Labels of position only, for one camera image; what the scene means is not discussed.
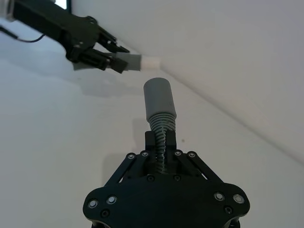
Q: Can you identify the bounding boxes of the dark post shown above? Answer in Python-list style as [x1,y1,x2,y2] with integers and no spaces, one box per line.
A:
[55,0,72,14]

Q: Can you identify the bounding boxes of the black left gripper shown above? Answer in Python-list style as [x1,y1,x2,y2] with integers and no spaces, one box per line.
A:
[12,0,131,74]

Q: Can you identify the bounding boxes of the thin dark cable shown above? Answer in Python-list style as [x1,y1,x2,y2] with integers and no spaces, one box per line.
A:
[0,25,46,44]

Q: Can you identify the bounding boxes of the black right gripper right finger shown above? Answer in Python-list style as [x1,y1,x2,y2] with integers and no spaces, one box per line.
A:
[165,130,224,187]

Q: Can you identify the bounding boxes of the grey tube with white tip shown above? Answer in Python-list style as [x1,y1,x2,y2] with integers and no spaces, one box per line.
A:
[115,52,162,72]

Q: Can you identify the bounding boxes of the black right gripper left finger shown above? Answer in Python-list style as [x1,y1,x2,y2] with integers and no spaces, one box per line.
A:
[104,130,165,189]

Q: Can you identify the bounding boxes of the white table cloth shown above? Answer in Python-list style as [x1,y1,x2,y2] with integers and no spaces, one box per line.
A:
[0,18,304,228]

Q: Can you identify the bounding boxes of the grey ribbed hose with cuff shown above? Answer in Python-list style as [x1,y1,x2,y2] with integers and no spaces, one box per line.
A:
[142,77,178,174]

